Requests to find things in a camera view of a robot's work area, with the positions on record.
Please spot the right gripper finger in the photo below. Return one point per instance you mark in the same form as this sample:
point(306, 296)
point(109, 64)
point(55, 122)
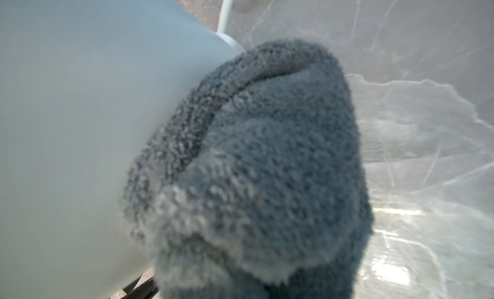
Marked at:
point(146, 290)

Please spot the grey wiping cloth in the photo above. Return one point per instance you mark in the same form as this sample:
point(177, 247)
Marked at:
point(255, 187)

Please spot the white coffee machine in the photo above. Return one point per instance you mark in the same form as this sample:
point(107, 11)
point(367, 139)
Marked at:
point(84, 84)

